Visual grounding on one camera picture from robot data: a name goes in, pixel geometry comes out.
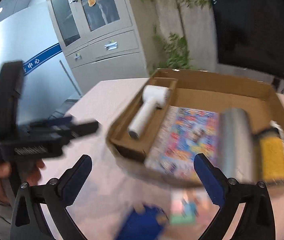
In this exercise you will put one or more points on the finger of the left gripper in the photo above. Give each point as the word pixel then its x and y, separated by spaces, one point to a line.
pixel 51 125
pixel 73 131

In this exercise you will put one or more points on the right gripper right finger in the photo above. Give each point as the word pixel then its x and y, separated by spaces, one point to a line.
pixel 257 219

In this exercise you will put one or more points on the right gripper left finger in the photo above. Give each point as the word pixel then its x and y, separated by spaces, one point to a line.
pixel 28 221

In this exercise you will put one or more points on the shiny metal tin can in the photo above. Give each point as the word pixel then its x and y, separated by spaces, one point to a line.
pixel 237 158

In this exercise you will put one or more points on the person's left hand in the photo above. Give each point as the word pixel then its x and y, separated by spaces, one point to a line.
pixel 33 177

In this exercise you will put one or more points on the glass jar yellow label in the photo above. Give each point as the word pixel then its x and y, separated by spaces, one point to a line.
pixel 271 153

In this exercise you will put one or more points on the small colourful card pack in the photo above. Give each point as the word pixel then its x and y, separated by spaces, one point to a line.
pixel 184 207

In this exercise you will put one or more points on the white handheld fabric shaver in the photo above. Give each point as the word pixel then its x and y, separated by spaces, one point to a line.
pixel 154 97

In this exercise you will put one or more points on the grey metal filing cabinet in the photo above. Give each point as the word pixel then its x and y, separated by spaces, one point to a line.
pixel 99 39

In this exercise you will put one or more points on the green leafy tree plant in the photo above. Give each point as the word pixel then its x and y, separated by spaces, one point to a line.
pixel 182 34

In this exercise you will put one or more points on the brown cardboard tray box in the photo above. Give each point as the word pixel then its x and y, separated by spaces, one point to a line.
pixel 191 89

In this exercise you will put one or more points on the black flat screen television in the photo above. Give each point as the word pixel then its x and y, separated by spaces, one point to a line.
pixel 250 34

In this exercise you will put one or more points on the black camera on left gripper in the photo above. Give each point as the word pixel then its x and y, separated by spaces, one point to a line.
pixel 11 84

